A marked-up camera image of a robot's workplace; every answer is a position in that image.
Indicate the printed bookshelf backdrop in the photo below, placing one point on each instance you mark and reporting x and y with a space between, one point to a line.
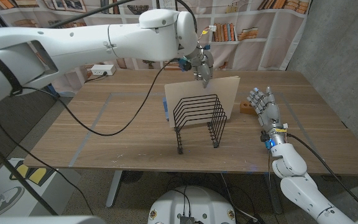
259 49

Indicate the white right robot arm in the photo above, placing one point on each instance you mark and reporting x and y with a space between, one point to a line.
291 161

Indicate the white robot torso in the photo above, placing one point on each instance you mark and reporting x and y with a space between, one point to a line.
191 202

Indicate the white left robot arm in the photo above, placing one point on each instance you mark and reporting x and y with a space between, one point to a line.
104 40

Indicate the white table leg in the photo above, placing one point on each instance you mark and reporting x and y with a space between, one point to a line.
113 189

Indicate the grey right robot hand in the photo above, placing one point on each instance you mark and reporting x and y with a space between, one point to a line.
269 112

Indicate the white sneaker of person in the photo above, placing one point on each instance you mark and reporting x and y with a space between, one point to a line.
8 199

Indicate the white power strip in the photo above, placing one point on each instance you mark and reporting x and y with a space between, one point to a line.
102 70

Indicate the floor mat with yellow footprints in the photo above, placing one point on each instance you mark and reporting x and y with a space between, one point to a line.
54 186

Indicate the wooden block with holes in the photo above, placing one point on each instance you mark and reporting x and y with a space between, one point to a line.
246 107

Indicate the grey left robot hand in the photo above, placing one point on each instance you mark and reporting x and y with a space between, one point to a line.
204 67

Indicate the blue book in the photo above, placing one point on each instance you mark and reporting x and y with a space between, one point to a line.
165 109

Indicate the cream file folder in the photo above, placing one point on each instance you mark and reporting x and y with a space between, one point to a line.
225 90

